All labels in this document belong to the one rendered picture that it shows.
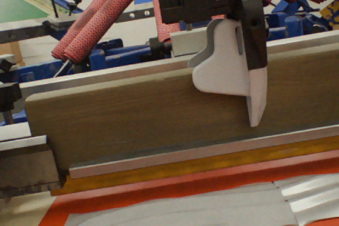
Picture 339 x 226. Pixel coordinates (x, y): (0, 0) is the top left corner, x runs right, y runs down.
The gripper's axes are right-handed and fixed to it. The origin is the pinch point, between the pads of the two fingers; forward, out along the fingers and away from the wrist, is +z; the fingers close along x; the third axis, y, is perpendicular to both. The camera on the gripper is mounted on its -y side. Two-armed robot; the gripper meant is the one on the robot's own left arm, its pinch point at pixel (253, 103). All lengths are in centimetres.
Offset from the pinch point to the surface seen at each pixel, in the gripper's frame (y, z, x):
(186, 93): 6.1, -2.3, 1.5
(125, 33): 52, 8, -413
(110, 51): 26, 1, -97
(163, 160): 9.0, 2.9, 2.8
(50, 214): 19.9, 6.4, 2.7
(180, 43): 4.8, -4.1, -27.3
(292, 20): -25, -2, -62
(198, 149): 5.9, 2.5, 2.8
